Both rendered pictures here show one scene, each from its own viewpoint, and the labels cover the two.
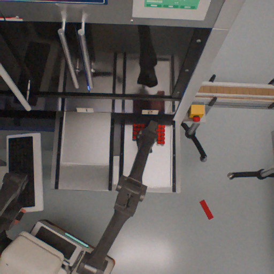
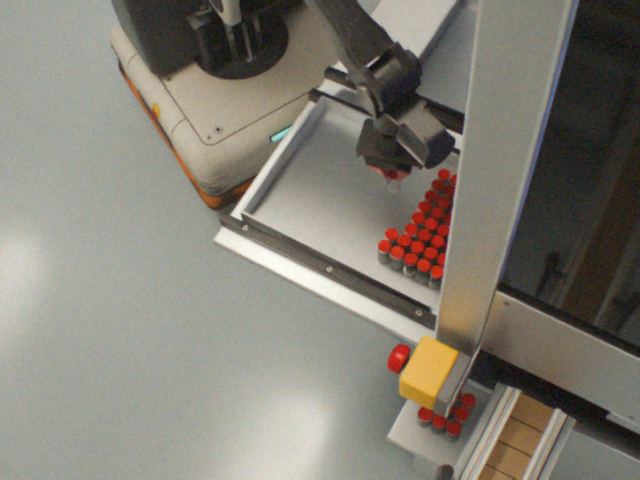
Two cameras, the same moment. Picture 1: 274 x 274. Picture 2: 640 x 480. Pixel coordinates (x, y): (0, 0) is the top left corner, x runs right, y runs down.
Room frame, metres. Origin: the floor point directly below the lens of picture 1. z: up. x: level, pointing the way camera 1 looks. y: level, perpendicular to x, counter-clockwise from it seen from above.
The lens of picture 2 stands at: (0.84, -0.60, 2.04)
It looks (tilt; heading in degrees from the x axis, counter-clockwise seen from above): 63 degrees down; 135
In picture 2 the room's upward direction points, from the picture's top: 9 degrees counter-clockwise
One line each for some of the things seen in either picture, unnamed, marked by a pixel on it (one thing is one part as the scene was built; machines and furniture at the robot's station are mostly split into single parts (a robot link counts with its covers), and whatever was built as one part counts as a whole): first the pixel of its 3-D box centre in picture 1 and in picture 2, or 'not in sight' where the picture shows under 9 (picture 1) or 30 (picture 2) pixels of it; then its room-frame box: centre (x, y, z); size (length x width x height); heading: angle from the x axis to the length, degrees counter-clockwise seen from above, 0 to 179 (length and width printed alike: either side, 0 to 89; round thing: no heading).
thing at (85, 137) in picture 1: (86, 133); (516, 77); (0.51, 0.27, 0.90); 0.34 x 0.26 x 0.04; 7
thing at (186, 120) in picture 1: (193, 111); (449, 422); (0.75, -0.31, 0.87); 0.14 x 0.13 x 0.02; 7
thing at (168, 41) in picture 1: (138, 66); not in sight; (0.65, 0.03, 1.51); 0.43 x 0.01 x 0.59; 97
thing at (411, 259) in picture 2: (148, 135); (433, 224); (0.56, -0.07, 0.90); 0.18 x 0.02 x 0.05; 96
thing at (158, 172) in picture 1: (147, 154); (372, 198); (0.45, -0.08, 0.90); 0.34 x 0.26 x 0.04; 6
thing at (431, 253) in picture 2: (148, 130); (446, 230); (0.58, -0.06, 0.90); 0.18 x 0.02 x 0.05; 96
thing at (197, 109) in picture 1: (196, 110); (433, 375); (0.70, -0.30, 1.00); 0.08 x 0.07 x 0.07; 7
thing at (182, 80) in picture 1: (182, 81); not in sight; (0.66, -0.16, 1.40); 0.04 x 0.01 x 0.80; 97
